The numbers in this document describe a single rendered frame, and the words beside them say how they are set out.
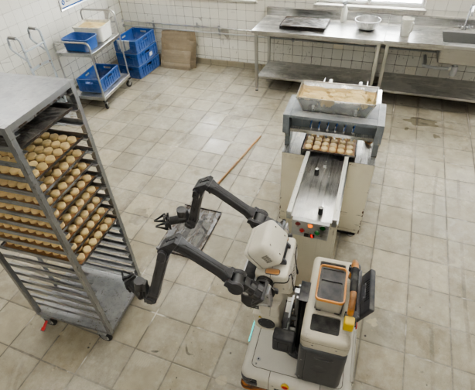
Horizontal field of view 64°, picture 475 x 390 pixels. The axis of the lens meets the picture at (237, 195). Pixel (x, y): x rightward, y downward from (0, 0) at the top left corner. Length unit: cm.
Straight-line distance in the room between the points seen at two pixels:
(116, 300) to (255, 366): 119
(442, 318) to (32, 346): 303
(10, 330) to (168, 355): 126
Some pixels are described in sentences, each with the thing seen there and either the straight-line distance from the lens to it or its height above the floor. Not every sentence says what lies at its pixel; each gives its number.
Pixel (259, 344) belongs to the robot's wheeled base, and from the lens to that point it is 262.
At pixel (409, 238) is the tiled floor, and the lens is 376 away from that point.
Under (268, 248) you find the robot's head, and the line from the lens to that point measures 185.
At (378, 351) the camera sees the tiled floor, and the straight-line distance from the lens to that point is 303.
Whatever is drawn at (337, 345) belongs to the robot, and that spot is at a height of 80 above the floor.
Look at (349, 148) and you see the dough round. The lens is 304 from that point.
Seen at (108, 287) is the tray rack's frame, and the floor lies 15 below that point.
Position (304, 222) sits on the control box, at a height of 83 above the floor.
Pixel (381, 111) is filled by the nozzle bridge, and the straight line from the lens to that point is 305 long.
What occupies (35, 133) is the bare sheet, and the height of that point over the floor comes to 167.
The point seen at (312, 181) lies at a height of 84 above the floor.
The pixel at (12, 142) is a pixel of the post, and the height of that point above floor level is 175.
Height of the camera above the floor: 262
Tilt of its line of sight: 41 degrees down
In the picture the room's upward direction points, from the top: 3 degrees counter-clockwise
